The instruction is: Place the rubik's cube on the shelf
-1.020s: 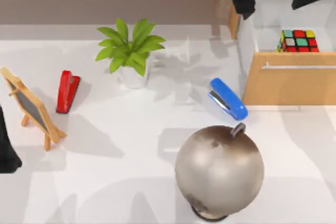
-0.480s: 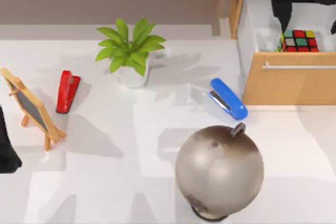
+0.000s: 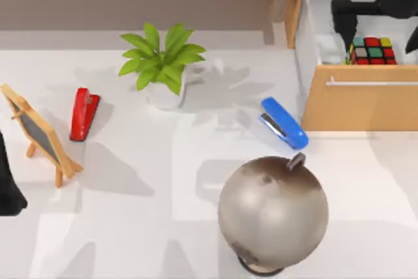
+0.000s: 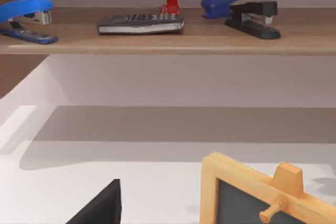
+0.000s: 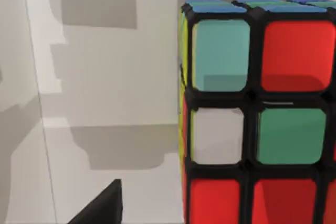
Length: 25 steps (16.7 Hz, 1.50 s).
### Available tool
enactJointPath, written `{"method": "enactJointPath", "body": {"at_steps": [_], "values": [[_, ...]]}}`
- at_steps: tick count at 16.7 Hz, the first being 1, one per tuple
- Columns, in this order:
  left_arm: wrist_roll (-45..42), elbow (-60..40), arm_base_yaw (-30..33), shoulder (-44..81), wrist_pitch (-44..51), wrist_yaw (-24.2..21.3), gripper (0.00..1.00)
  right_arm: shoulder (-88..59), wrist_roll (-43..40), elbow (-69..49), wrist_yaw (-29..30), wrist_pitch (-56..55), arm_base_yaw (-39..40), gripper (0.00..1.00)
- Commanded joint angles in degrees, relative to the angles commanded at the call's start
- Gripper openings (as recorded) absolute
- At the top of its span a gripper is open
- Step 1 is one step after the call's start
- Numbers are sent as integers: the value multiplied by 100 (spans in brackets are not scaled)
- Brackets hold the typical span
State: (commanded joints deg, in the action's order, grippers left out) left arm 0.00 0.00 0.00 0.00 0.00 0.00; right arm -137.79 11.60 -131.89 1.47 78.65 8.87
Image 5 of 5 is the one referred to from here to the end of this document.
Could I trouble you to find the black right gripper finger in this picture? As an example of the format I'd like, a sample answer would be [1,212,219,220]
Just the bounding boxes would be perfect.
[67,178,123,224]

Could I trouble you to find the multicoloured puzzle cube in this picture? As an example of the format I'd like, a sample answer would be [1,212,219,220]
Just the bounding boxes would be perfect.
[177,0,336,224]

